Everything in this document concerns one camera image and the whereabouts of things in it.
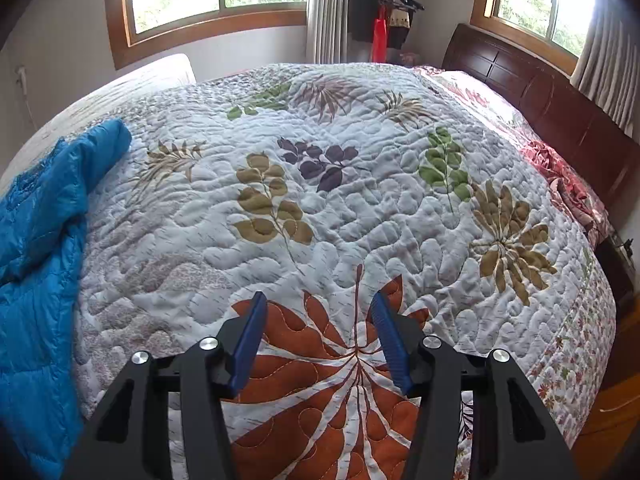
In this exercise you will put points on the dark wooden headboard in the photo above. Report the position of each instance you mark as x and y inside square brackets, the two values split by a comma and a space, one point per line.
[550, 90]

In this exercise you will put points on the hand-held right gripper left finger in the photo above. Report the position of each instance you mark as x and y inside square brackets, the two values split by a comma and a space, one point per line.
[250, 340]

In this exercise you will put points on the dark bedside cabinet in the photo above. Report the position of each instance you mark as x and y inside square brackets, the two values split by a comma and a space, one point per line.
[615, 275]

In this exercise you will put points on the leaf print quilted bedspread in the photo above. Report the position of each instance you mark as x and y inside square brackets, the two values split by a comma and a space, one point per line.
[350, 185]

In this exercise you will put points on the red hanging cloth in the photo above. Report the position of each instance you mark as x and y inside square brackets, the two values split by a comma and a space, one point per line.
[380, 35]

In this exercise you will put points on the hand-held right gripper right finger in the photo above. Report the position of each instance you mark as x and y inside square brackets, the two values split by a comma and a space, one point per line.
[392, 340]

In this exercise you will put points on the dark hanging clothes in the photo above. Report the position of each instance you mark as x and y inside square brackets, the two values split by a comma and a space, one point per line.
[362, 10]

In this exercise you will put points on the blue quilted jacket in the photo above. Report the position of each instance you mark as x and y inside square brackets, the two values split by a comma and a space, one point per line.
[35, 260]

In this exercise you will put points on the white pleated curtain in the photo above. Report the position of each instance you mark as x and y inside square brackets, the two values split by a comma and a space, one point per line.
[610, 60]
[327, 10]

